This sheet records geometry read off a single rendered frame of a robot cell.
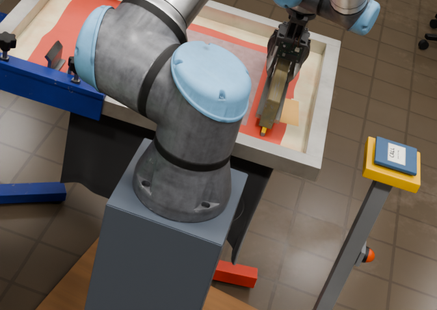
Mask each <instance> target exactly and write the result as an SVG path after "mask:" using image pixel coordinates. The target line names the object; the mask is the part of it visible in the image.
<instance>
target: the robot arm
mask: <svg viewBox="0 0 437 310"><path fill-rule="evenodd" d="M208 1H209V0H122V2H121V3H120V4H119V5H118V6H117V8H116V9H114V8H113V7H112V6H106V5H102V6H100V7H98V8H96V9H94V10H93V11H92V12H91V13H90V15H89V16H88V17H87V19H86V20H85V22H84V23H83V26H82V27H81V30H80V32H79V35H78V37H77V41H76V45H75V51H74V65H75V70H76V72H77V74H78V76H79V77H80V78H81V79H82V80H83V81H84V82H86V83H87V84H89V85H90V86H92V87H94V88H95V89H96V91H97V92H99V93H101V94H102V93H104V94H105V95H107V96H109V97H111V98H113V99H114V100H116V101H117V102H119V103H121V104H123V105H125V106H126V107H128V108H130V109H131V110H133V111H135V112H137V113H139V114H140V115H142V116H144V117H146V118H147V119H149V120H151V121H153V122H155V123H156V124H157V128H156V132H155V136H154V139H153V140H152V142H151V143H150V145H149V146H148V147H147V149H146V150H145V152H144V153H143V154H142V156H141V157H140V159H139V160H138V162H137V164H136V166H135V171H134V174H133V180H132V184H133V190H134V192H135V194H136V196H137V198H138V199H139V200H140V202H141V203H142V204H143V205H144V206H145V207H147V208H148V209H149V210H151V211H152V212H154V213H155V214H158V215H159V216H162V217H163V218H167V219H169V220H173V221H177V222H184V223H198V222H205V221H208V220H211V219H213V218H215V217H217V216H218V215H220V214H221V213H222V212H223V211H224V210H225V208H226V206H227V204H228V202H229V199H230V195H231V192H232V178H231V170H230V157H231V154H232V151H233V147H234V145H235V141H236V139H237V135H238V132H239V129H240V126H241V123H242V120H243V117H244V115H245V114H246V112H247V109H248V99H249V96H250V91H251V86H252V83H251V78H250V77H249V72H248V70H247V68H246V67H245V65H244V64H243V63H242V62H241V61H240V60H239V59H238V58H237V57H236V56H235V55H234V54H233V53H231V52H229V51H228V50H227V49H224V48H223V47H221V46H219V45H216V44H212V43H209V44H208V45H207V44H205V42H203V41H191V42H188V38H187V32H186V30H187V28H188V27H189V25H190V24H191V23H192V22H193V20H194V19H195V17H197V15H198V14H199V12H200V11H201V9H203V7H204V6H205V4H206V3H207V2H208ZM273 1H274V2H275V3H276V4H277V5H278V6H280V7H282V8H285V9H286V11H287V13H288V14H289V16H288V18H289V19H290V21H288V22H286V21H284V22H283V23H281V24H279V26H278V28H279V29H278V30H277V29H275V30H274V32H273V33H272V35H271V36H270V38H269V41H268V44H267V61H266V71H267V76H268V77H269V78H270V77H271V75H272V73H273V70H274V65H276V59H277V58H282V59H285V60H288V61H291V62H292V64H291V65H290V69H289V70H290V71H289V72H288V74H287V81H286V83H289V82H291V81H292V80H293V79H294V78H295V76H296V75H297V73H298V72H299V71H300V69H301V67H302V65H303V63H304V62H305V61H306V59H307V58H308V56H309V54H310V43H311V40H309V39H308V38H309V37H310V32H309V31H308V28H306V27H305V26H306V24H307V22H308V21H310V20H313V19H315V17H316V15H318V16H320V17H322V18H324V19H327V20H328V21H331V22H333V23H335V24H337V25H339V26H341V27H343V28H345V29H346V30H347V31H351V32H354V33H356V34H359V35H361V36H363V35H366V34H367V33H368V32H369V31H370V30H371V28H372V26H373V25H374V23H375V22H376V20H377V17H378V14H379V12H380V5H379V3H378V2H376V1H374V0H273Z"/></svg>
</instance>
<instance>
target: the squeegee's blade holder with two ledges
mask: <svg viewBox="0 0 437 310"><path fill-rule="evenodd" d="M275 66H276V65H274V69H275ZM273 73H274V70H273ZM273 73H272V75H271V77H270V78H269V77H268V76H267V78H266V81H265V85H264V87H263V91H262V94H261V98H260V101H259V105H258V109H257V112H256V115H255V117H257V118H260V119H261V115H262V112H263V108H264V105H265V101H266V98H267V94H268V91H269V87H270V84H271V80H272V76H273ZM286 81H287V79H286ZM288 86H289V83H286V82H285V86H284V91H283V94H282V99H281V102H280V106H279V108H278V112H277V114H276V117H275V120H274V123H277V124H279V122H280V118H281V115H282V110H283V107H284V102H285V97H286V94H287V89H288Z"/></svg>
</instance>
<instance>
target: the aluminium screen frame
mask: <svg viewBox="0 0 437 310"><path fill-rule="evenodd" d="M48 1H49V0H21V1H20V2H19V3H18V4H17V5H16V6H15V7H14V9H13V10H12V11H11V12H10V13H9V14H8V15H7V16H6V18H5V19H4V20H3V21H2V22H1V23H0V33H3V32H4V31H6V32H8V33H10V34H15V35H16V39H17V37H18V36H19V35H20V34H21V33H22V32H23V31H24V29H25V28H26V27H27V26H28V24H30V22H31V21H32V20H33V19H34V18H35V16H36V15H37V14H38V13H39V11H41V10H42V8H43V7H44V6H45V5H46V3H47V2H48ZM197 16H200V17H203V18H206V19H210V20H213V21H216V22H219V23H223V24H225V25H229V26H232V27H235V28H238V29H241V30H244V31H248V32H251V33H254V34H258V35H260V36H264V37H266V38H270V36H271V35H272V33H273V32H274V30H275V29H277V30H278V29H279V28H278V26H279V24H281V23H282V22H279V21H275V20H273V19H269V18H265V17H263V16H259V15H256V14H253V13H250V12H247V11H244V10H240V9H238V8H233V7H231V6H228V5H224V4H221V3H218V2H215V1H211V0H209V1H208V2H207V3H206V4H205V6H204V7H203V9H201V11H200V12H199V14H198V15H197ZM309 32H310V31H309ZM308 39H309V40H311V43H310V51H311V52H314V53H318V54H320V55H322V59H321V65H320V69H319V75H318V79H317V85H316V89H315V95H314V99H313V105H312V109H311V115H310V122H309V126H308V132H307V135H306V141H305V146H304V152H303V153H302V152H299V151H295V150H293V149H289V148H286V147H283V146H279V145H277V144H273V143H271V142H267V141H264V140H261V139H258V138H254V137H252V136H248V135H245V134H242V133H238V135H237V139H236V141H235V145H234V147H233V151H232V154H231V155H233V156H235V157H239V158H241V159H245V160H248V161H251V162H254V163H257V164H261V165H264V166H267V167H269V168H274V169H276V170H279V171H282V172H286V173H289V174H292V175H295V176H298V177H302V178H304V179H308V180H310V181H316V179H317V176H318V175H319V172H320V169H321V163H322V158H323V151H324V143H325V138H326V131H327V127H328V119H329V114H330V107H331V102H332V94H333V90H334V82H335V78H336V70H337V65H338V58H339V50H340V45H341V41H339V40H335V39H333V38H329V37H327V36H323V35H320V34H317V33H314V32H310V37H309V38H308ZM101 114H104V115H106V116H110V117H112V118H116V119H119V120H122V121H125V122H128V123H132V124H135V125H138V126H141V127H144V128H147V129H151V130H153V131H156V128H157V124H156V123H155V122H153V121H151V120H149V119H147V118H146V117H144V116H142V115H140V114H139V113H137V112H135V111H133V110H131V109H130V108H128V107H126V106H125V105H123V104H121V103H119V102H117V101H116V100H114V99H113V98H111V97H109V96H105V99H104V100H103V106H102V110H101Z"/></svg>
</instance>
